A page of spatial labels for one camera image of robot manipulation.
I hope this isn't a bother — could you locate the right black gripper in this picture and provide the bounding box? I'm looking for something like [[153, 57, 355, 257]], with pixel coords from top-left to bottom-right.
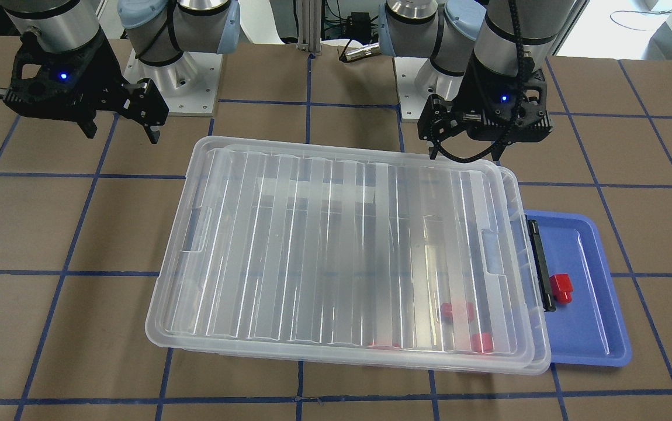
[[3, 29, 169, 144]]

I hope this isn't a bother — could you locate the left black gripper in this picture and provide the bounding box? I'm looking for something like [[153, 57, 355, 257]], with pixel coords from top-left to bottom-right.
[[418, 56, 552, 161]]

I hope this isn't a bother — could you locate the red block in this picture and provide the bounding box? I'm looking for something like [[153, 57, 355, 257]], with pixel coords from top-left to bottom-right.
[[439, 301, 476, 322], [470, 332, 494, 354], [549, 274, 574, 305]]

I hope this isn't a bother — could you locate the clear plastic box lid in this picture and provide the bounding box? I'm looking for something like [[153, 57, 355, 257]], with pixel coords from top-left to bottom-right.
[[145, 136, 552, 375]]

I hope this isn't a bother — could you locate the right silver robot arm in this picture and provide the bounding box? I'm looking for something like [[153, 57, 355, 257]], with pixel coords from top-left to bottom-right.
[[0, 1, 241, 143]]

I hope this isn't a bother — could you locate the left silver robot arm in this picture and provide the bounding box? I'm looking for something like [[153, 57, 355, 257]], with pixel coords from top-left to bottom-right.
[[378, 1, 574, 163]]

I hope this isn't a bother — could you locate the red block in box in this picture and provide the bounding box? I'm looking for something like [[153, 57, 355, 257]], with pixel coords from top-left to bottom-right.
[[439, 301, 476, 322]]

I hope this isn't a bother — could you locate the clear plastic storage box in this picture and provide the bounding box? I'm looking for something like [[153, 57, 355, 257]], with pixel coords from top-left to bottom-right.
[[167, 167, 550, 375]]

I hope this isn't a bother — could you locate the blue plastic tray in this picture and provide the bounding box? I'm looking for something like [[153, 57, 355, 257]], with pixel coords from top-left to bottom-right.
[[525, 210, 632, 367]]

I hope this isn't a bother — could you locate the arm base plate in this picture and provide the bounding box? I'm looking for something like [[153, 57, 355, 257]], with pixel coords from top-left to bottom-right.
[[123, 51, 224, 117], [394, 57, 463, 123]]

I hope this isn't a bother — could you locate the black box latch handle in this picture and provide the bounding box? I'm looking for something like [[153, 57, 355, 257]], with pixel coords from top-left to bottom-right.
[[526, 218, 557, 312]]

